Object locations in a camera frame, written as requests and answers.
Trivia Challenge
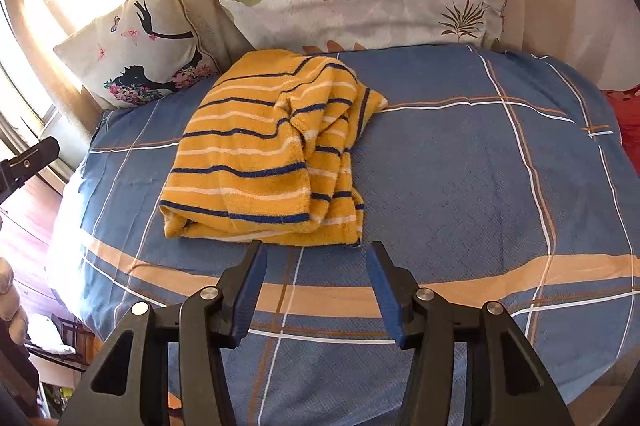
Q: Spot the yellow striped sweater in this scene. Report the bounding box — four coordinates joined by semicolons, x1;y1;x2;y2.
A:
157;49;390;248

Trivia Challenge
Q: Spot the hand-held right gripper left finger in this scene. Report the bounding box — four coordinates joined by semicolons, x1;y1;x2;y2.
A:
60;240;268;426

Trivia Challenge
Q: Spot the red cloth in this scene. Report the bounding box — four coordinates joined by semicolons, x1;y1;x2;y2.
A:
600;86;640;147

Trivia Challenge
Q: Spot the white cloth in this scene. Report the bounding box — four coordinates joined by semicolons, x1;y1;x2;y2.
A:
27;313;76;354

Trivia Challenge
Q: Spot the blue plaid bedsheet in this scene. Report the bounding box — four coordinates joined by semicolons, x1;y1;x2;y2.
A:
45;44;640;426

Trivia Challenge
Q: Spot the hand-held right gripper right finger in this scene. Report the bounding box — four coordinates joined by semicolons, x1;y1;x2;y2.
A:
365;240;573;426

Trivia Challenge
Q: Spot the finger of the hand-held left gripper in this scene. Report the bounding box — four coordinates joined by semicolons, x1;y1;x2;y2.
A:
0;136;61;207

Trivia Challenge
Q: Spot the figure print cushion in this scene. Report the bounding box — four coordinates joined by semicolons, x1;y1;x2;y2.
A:
52;0;221;111

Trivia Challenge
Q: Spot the person's left hand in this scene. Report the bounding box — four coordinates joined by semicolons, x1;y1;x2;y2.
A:
0;256;30;342

